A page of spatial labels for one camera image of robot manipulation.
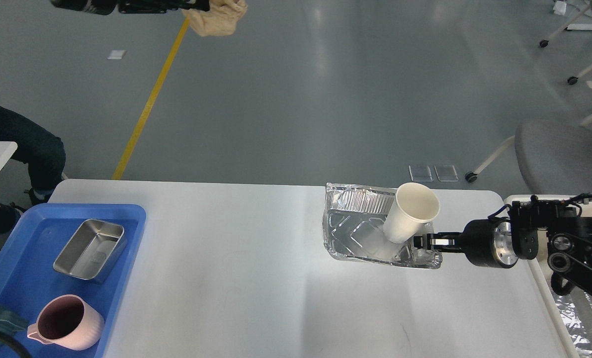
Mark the clear floor plate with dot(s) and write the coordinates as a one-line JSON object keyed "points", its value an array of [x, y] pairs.
{"points": [[446, 173], [420, 173]]}

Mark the beige plastic bin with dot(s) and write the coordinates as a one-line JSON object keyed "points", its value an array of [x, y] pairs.
{"points": [[543, 276]]}

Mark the white floor plate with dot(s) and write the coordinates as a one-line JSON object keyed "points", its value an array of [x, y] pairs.
{"points": [[116, 54]]}

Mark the clear floor plate left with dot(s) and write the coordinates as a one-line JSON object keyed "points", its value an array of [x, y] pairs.
{"points": [[420, 173]]}

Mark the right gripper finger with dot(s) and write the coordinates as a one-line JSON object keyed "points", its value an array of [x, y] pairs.
{"points": [[439, 242]]}

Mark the grey office chair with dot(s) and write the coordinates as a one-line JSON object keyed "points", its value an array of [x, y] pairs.
{"points": [[553, 158]]}

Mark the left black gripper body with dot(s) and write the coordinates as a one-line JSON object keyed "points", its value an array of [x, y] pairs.
{"points": [[100, 7]]}

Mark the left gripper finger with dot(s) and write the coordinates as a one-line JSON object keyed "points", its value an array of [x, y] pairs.
{"points": [[160, 6]]}

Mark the brown paper napkin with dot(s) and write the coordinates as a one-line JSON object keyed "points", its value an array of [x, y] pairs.
{"points": [[221, 20]]}

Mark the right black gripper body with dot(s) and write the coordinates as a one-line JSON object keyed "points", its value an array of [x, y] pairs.
{"points": [[495, 244]]}

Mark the seated person in jeans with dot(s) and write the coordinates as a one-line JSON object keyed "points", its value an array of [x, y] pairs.
{"points": [[39, 149]]}

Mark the foil tray in bin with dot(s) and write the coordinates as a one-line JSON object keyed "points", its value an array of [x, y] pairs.
{"points": [[575, 310]]}

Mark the white paper cup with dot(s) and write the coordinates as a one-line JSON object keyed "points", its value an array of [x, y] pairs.
{"points": [[414, 205]]}

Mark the aluminium foil tray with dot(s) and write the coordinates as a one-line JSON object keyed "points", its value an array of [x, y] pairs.
{"points": [[353, 223]]}

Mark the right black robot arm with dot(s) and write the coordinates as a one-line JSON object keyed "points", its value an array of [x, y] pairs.
{"points": [[568, 236]]}

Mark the clear floor plate right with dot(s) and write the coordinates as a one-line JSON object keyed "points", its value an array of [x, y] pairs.
{"points": [[446, 173]]}

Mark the square stainless steel dish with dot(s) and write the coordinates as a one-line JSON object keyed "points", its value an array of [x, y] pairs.
{"points": [[92, 251]]}

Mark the pink ribbed mug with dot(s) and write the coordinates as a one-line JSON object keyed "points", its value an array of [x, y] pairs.
{"points": [[67, 321]]}

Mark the blue plastic tray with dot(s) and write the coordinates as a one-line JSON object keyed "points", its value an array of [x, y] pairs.
{"points": [[28, 281]]}

